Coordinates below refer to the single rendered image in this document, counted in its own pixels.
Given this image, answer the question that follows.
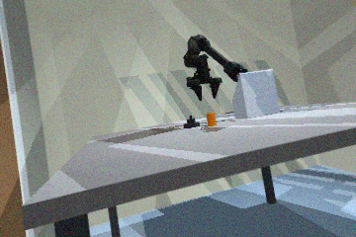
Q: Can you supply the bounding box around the orange cylinder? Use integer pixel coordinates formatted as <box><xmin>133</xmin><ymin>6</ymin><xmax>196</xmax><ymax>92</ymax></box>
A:
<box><xmin>206</xmin><ymin>113</ymin><xmax>217</xmax><ymax>126</ymax></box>

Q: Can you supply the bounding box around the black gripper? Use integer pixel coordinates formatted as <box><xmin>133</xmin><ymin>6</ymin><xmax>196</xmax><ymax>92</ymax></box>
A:
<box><xmin>187</xmin><ymin>66</ymin><xmax>223</xmax><ymax>101</ymax></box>

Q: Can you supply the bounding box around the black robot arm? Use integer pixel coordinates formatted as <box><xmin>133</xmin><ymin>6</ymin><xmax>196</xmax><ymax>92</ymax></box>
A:
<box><xmin>183</xmin><ymin>35</ymin><xmax>248</xmax><ymax>83</ymax></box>

